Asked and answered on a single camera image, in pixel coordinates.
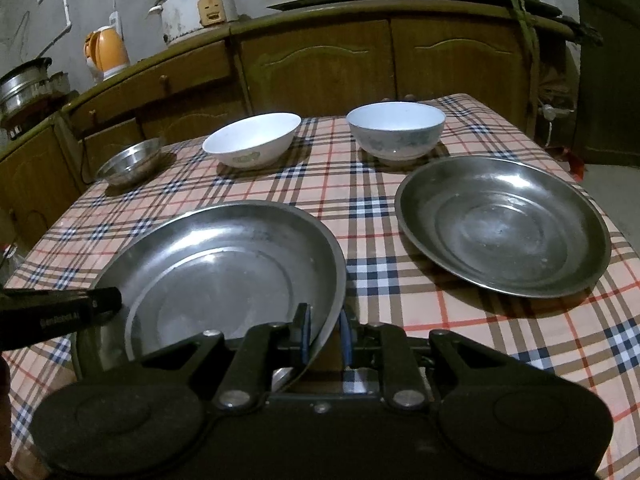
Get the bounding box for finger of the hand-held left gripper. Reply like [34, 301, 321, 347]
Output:
[86, 286, 124, 320]

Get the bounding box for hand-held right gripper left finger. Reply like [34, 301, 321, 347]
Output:
[136, 302, 313, 409]

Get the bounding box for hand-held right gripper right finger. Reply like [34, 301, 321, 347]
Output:
[339, 310, 507, 409]

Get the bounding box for large steel plate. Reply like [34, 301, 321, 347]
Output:
[394, 155, 612, 301]
[70, 200, 348, 394]

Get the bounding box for wide white bowl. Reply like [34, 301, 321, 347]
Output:
[202, 112, 302, 169]

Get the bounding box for glass jar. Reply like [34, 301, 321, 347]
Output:
[0, 242, 27, 287]

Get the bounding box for small steel bowl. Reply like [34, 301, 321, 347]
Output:
[95, 138, 164, 187]

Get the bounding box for plaid tablecloth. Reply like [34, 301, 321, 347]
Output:
[0, 92, 640, 480]

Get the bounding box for white bowl with blue pattern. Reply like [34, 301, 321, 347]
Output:
[346, 101, 447, 164]

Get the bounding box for steel pot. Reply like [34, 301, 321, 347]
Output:
[0, 57, 54, 116]

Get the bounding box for orange electric kettle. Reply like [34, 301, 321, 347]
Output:
[83, 25, 131, 84]

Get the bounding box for wooden kitchen cabinet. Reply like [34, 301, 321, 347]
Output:
[0, 0, 576, 261]

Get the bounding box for red item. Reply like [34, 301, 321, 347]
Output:
[560, 146, 586, 182]

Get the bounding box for green cloth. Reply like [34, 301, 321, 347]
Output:
[442, 0, 576, 92]

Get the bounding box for dark green door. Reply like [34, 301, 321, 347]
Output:
[570, 0, 640, 167]

